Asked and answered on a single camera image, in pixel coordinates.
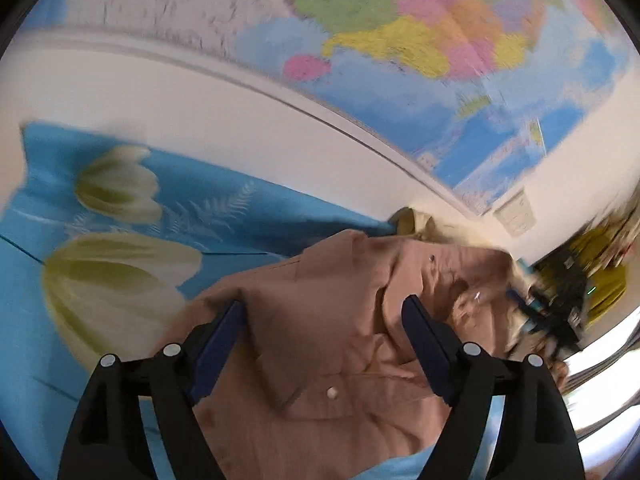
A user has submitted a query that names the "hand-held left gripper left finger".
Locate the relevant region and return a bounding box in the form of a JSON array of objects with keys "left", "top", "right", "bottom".
[{"left": 57, "top": 300, "right": 247, "bottom": 480}]

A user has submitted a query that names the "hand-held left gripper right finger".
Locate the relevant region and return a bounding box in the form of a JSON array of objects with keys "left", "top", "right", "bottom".
[{"left": 401, "top": 295, "right": 586, "bottom": 480}]

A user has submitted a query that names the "pink coat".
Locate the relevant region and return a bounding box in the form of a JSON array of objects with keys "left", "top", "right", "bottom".
[{"left": 160, "top": 229, "right": 573, "bottom": 480}]

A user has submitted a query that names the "yellow-green hanging garment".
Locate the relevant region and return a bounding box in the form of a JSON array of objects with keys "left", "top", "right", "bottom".
[{"left": 570, "top": 227, "right": 629, "bottom": 329}]

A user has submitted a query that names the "blue floral bed sheet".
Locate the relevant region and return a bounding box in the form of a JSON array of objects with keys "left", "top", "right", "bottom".
[{"left": 0, "top": 120, "right": 506, "bottom": 480}]

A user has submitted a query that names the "cream garment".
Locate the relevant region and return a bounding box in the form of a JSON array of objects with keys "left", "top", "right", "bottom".
[{"left": 390, "top": 207, "right": 451, "bottom": 242}]

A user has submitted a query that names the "white wall socket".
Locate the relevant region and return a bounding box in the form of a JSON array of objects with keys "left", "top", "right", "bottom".
[{"left": 494, "top": 194, "right": 537, "bottom": 237}]

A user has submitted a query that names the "large colourful wall map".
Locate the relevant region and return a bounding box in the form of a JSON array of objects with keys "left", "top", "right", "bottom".
[{"left": 20, "top": 0, "right": 632, "bottom": 217}]

